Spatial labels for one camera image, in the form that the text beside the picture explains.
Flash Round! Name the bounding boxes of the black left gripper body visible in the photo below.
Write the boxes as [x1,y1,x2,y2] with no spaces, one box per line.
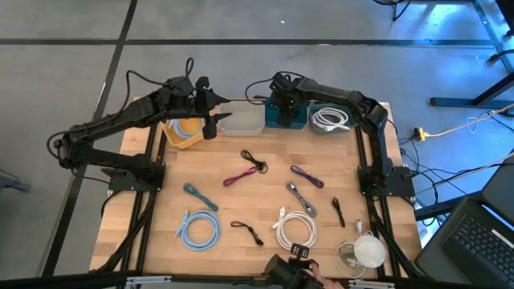
[192,75,221,124]

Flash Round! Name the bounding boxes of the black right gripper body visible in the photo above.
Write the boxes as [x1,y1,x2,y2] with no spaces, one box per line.
[269,82,308,116]

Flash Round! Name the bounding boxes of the light blue cable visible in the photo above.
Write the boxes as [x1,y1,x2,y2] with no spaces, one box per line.
[168,118,202,140]
[173,208,222,252]

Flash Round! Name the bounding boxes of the black USB cable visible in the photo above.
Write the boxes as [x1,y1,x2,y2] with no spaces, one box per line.
[239,149,269,175]
[230,220,265,248]

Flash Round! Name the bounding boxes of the purple braided cable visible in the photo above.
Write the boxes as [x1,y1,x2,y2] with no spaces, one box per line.
[289,164,325,189]

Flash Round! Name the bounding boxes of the magenta braided cable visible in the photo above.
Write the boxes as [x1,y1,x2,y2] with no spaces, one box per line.
[222,165,258,188]

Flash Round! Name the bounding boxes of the grey braided cable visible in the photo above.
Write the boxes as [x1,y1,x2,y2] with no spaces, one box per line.
[285,180,318,218]

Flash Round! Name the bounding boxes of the teal plastic bin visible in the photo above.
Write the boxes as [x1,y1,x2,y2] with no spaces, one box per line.
[263,98,309,130]

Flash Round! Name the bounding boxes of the clear white plastic bin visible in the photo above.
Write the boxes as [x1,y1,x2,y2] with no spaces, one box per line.
[218,104,266,136]

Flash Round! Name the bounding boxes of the yellow plastic bin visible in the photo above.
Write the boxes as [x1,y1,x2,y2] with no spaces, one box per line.
[160,116,210,150]

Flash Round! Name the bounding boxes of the grey plastic bin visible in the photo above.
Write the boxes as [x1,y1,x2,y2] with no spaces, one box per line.
[307,102,358,136]

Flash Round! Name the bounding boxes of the person's hand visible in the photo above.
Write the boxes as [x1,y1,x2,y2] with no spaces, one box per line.
[308,263,342,289]

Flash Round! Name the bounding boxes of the grey stand foot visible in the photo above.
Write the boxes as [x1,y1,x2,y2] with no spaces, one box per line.
[0,170,32,193]

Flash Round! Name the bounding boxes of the black open laptop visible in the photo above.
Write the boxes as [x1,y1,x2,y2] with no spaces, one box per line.
[415,196,514,289]

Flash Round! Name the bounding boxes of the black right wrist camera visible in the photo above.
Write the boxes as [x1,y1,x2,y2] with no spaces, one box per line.
[268,71,294,92]

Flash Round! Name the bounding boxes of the black aluminium table frame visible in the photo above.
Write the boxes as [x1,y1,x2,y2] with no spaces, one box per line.
[0,96,514,289]

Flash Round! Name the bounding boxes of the teal braided cable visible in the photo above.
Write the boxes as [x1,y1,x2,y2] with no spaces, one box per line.
[182,182,220,213]

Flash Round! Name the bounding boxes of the short black cable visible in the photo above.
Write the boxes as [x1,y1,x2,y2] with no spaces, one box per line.
[331,196,346,229]

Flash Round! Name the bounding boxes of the thin white charger cable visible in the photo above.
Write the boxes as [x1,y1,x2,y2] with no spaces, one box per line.
[333,218,373,279]

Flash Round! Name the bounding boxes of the yellow extension cord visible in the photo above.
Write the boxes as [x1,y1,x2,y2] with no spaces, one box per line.
[413,102,514,142]

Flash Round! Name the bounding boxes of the black desk leg frame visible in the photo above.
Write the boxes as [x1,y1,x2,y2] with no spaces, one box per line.
[429,0,514,109]

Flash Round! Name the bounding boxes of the beige floor cord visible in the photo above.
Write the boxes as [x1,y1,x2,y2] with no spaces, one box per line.
[415,160,514,196]

